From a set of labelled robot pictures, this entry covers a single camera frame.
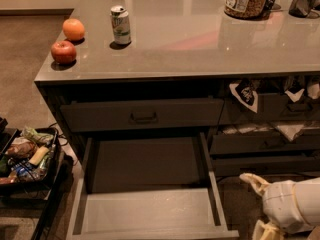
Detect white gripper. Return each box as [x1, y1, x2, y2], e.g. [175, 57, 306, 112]
[239, 173, 300, 240]

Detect grey drawer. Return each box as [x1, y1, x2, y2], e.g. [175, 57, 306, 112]
[212, 155, 320, 177]
[60, 98, 224, 132]
[219, 93, 320, 125]
[66, 133, 239, 240]
[209, 129, 320, 155]

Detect white packets in drawer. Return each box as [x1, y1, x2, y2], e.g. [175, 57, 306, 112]
[221, 121, 320, 142]

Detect black white chip bag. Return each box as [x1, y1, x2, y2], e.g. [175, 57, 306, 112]
[229, 79, 258, 113]

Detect grey counter cabinet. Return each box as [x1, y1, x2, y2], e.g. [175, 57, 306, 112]
[33, 0, 320, 185]

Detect dark glass container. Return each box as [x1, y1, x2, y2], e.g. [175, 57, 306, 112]
[289, 0, 316, 18]

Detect white green soda can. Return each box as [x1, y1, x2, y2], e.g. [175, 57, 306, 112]
[110, 5, 131, 45]

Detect black bin of snacks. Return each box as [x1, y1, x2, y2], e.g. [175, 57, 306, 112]
[0, 127, 60, 189]

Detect red apple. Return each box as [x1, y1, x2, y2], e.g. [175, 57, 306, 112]
[51, 40, 77, 64]

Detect orange fruit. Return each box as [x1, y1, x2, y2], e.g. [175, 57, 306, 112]
[62, 18, 85, 41]

